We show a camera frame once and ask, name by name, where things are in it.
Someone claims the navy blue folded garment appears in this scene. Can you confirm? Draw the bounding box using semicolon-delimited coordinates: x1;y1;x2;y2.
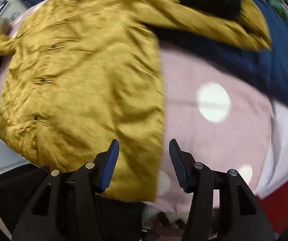
154;0;288;106

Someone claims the pink polka dot bedsheet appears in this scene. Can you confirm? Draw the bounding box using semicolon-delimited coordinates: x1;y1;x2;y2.
0;0;288;213

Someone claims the gold satin jacket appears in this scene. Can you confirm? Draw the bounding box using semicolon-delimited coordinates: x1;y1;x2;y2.
0;0;272;202

